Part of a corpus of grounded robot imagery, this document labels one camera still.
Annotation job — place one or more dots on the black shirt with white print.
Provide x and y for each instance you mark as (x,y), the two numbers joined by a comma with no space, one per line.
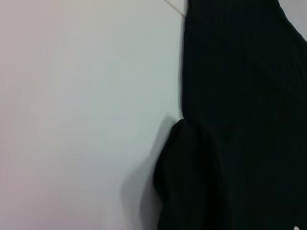
(239,119)

